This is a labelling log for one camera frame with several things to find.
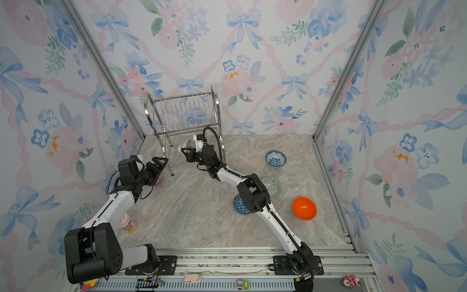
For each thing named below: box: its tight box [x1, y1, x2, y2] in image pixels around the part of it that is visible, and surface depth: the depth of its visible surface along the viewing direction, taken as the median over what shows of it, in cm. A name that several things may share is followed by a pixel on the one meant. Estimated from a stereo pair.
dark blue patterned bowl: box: [232, 194, 252, 215], surface depth 90 cm
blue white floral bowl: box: [265, 150, 288, 169], surface depth 109 cm
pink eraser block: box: [183, 273, 202, 283], surface depth 72 cm
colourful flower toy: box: [79, 278, 100, 292], surface depth 70 cm
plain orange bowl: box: [291, 197, 318, 221], surface depth 88 cm
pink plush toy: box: [342, 273, 363, 290], surface depth 69 cm
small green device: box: [235, 279, 250, 291], surface depth 69 cm
